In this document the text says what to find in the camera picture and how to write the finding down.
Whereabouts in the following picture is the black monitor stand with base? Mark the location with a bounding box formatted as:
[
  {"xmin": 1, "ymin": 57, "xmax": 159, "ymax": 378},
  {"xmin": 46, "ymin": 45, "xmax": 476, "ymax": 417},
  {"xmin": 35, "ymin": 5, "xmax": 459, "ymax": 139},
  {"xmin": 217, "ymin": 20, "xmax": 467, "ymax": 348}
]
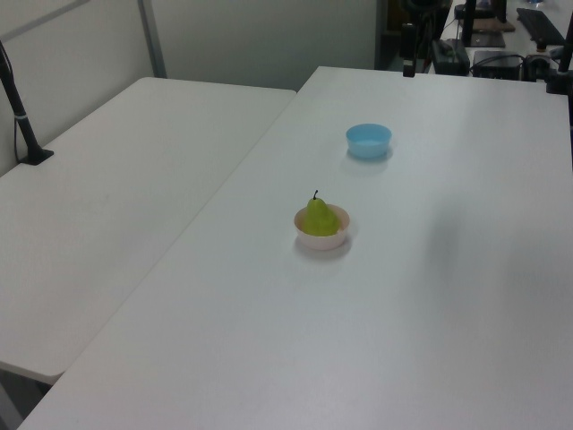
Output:
[{"xmin": 454, "ymin": 0, "xmax": 508, "ymax": 49}]

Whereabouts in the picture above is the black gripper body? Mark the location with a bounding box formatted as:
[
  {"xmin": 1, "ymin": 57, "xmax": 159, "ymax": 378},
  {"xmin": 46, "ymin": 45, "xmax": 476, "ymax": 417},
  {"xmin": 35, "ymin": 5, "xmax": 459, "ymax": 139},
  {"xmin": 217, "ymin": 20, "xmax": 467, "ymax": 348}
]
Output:
[{"xmin": 401, "ymin": 22, "xmax": 415, "ymax": 64}]

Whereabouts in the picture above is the black clamp with orange knob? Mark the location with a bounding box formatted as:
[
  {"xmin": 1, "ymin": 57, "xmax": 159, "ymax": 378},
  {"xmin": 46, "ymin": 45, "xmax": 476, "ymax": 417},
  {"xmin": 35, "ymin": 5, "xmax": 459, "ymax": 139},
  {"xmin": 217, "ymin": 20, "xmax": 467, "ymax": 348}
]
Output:
[{"xmin": 524, "ymin": 40, "xmax": 552, "ymax": 83}]

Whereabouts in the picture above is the dark green and black device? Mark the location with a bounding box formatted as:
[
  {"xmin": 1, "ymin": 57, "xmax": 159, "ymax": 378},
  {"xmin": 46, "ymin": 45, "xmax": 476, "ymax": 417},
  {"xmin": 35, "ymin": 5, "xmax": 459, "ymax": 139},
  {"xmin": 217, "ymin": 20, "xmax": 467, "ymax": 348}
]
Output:
[{"xmin": 430, "ymin": 39, "xmax": 471, "ymax": 76}]

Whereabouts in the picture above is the pink plastic bowl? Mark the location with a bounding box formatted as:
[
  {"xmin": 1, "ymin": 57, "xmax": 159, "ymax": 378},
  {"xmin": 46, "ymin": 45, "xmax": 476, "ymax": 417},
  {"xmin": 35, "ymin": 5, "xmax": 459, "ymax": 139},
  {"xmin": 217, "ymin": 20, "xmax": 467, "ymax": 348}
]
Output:
[{"xmin": 293, "ymin": 202, "xmax": 351, "ymax": 251}]

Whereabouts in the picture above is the black camera stand pole with clamp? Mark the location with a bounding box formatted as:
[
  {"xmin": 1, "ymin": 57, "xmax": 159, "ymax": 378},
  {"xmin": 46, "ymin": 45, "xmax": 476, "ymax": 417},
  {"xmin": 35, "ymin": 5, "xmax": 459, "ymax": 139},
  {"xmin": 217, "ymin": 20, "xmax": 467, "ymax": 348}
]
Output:
[{"xmin": 0, "ymin": 39, "xmax": 56, "ymax": 167}]

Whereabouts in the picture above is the green pear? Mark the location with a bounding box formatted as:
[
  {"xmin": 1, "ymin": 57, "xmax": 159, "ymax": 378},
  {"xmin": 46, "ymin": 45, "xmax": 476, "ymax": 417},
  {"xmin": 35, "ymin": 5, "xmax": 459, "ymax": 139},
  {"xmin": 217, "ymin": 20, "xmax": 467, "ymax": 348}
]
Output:
[{"xmin": 303, "ymin": 189, "xmax": 338, "ymax": 237}]

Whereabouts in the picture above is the black keyboard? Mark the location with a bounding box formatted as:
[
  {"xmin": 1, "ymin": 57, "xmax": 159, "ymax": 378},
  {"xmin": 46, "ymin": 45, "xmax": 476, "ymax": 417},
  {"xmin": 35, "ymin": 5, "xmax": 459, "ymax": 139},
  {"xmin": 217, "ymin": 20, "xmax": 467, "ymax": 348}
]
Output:
[{"xmin": 516, "ymin": 7, "xmax": 567, "ymax": 47}]

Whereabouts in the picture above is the black electronics box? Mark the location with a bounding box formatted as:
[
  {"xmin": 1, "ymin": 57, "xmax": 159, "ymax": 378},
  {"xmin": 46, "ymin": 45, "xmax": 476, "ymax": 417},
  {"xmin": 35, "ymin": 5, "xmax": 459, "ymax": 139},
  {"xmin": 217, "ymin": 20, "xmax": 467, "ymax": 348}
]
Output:
[{"xmin": 472, "ymin": 49, "xmax": 524, "ymax": 80}]

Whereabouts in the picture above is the blue plastic bowl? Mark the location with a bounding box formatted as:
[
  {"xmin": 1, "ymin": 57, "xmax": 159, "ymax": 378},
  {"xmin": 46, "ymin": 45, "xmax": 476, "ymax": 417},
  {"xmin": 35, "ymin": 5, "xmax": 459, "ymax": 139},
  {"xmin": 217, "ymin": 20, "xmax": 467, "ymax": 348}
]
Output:
[{"xmin": 345, "ymin": 123, "xmax": 393, "ymax": 160}]

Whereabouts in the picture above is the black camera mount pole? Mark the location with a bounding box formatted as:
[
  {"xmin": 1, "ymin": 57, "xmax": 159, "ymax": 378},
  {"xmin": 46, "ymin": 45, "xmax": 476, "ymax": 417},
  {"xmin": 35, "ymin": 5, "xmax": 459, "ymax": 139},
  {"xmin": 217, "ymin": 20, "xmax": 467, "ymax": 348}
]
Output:
[{"xmin": 544, "ymin": 0, "xmax": 573, "ymax": 96}]

